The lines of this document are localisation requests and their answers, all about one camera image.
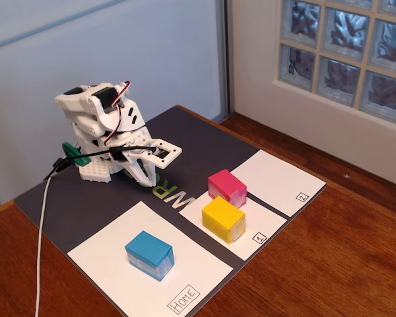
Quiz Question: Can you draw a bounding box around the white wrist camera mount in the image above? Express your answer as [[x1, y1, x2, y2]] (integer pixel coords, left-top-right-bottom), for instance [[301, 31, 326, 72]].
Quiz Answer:
[[131, 138, 183, 170]]

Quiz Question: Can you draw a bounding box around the yellow paper box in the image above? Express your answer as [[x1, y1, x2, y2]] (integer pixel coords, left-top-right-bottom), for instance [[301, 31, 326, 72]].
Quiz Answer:
[[201, 195, 246, 244]]

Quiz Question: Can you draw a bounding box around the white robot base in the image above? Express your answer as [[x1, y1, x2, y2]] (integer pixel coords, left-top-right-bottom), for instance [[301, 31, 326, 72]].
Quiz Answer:
[[71, 122, 121, 184]]

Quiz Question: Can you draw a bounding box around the white paper sheet marked 2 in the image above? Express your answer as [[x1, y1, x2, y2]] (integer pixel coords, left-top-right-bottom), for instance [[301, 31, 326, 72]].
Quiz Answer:
[[230, 149, 327, 218]]

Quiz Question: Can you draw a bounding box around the black camera cable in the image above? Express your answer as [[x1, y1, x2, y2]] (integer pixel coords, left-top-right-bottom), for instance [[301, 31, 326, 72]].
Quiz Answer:
[[44, 145, 158, 181]]

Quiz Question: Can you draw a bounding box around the white cable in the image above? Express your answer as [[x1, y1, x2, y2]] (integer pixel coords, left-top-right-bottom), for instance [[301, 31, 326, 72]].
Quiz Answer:
[[34, 176, 52, 317]]

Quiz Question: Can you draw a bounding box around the glass block window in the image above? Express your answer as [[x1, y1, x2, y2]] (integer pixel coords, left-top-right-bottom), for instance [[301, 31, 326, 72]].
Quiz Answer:
[[272, 0, 396, 128]]

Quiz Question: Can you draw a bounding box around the pink paper box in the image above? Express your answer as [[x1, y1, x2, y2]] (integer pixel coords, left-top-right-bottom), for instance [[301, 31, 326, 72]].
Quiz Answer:
[[207, 168, 248, 209]]

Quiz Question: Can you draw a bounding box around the grey metal frame post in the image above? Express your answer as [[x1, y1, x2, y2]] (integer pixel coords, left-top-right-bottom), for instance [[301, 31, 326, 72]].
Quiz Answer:
[[214, 0, 235, 123]]

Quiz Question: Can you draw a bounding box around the dark grey printed mat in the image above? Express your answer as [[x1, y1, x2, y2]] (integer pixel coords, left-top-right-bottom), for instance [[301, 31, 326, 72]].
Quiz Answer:
[[13, 105, 327, 317]]

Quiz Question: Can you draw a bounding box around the blue paper box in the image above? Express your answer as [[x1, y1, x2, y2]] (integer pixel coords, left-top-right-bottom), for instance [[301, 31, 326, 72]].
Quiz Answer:
[[124, 230, 175, 283]]

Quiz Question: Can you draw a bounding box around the green table clamp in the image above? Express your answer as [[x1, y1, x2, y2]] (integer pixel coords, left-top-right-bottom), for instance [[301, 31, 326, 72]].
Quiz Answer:
[[61, 141, 92, 167]]

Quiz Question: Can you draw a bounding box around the white paper sheet marked 1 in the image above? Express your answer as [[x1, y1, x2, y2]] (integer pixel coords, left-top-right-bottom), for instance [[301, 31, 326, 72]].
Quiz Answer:
[[178, 188, 288, 262]]

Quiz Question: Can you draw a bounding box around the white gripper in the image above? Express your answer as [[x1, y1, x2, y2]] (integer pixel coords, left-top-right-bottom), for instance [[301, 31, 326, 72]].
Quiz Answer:
[[105, 98, 158, 188]]

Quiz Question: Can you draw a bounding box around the white paper sheet marked home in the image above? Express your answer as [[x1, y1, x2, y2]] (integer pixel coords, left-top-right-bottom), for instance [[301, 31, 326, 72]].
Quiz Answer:
[[67, 200, 234, 317]]

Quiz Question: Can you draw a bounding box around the red black white servo wire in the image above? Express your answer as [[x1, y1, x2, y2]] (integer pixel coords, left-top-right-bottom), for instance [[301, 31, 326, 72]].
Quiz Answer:
[[104, 81, 133, 146]]

